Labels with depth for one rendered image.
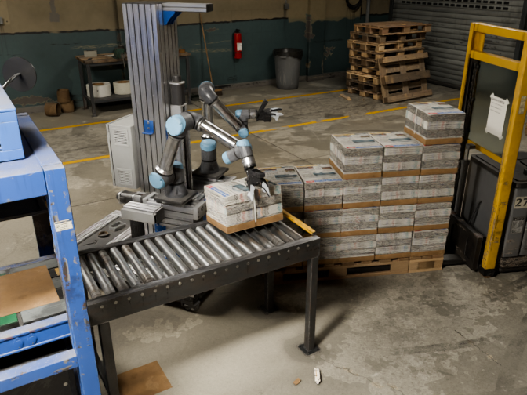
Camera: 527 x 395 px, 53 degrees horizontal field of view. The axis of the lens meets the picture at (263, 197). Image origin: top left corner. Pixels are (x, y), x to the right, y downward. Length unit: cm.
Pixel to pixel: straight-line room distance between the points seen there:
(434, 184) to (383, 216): 44
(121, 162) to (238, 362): 162
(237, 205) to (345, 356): 120
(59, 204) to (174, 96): 171
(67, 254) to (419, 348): 231
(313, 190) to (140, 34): 157
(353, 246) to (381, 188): 50
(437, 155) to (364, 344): 146
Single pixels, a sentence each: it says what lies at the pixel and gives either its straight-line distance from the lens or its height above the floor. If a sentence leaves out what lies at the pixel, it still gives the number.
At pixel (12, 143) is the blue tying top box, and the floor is 162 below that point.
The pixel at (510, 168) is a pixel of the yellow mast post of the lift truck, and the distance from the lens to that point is 413.
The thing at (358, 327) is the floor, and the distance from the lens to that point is 371.
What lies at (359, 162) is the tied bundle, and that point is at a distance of 381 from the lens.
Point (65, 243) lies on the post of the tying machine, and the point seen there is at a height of 124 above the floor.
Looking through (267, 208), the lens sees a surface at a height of 93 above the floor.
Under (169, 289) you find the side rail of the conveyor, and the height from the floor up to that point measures 76.
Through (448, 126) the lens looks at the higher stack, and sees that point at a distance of 401.
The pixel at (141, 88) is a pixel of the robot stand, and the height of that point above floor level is 149.
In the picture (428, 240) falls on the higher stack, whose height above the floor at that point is 28.
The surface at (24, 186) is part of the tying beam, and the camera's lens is 209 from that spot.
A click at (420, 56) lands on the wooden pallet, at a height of 74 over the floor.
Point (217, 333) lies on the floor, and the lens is 362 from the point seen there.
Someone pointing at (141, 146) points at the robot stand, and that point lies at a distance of 380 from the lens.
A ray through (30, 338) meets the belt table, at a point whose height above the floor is 75.
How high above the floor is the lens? 222
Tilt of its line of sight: 23 degrees down
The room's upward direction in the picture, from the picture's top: straight up
